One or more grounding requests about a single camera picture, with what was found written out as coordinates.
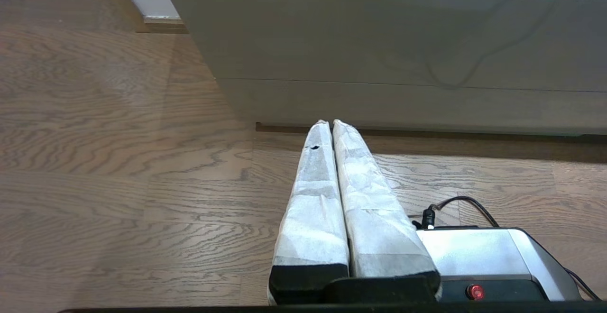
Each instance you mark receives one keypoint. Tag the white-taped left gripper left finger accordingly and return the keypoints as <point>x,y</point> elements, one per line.
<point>313,208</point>

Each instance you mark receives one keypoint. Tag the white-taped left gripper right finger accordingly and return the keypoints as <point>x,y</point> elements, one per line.
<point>374,223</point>

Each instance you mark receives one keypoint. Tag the silver black robot base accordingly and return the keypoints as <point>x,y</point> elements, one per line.
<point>474,251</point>

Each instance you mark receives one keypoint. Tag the grey glossy cabinet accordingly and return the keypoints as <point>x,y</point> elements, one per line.
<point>427,109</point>

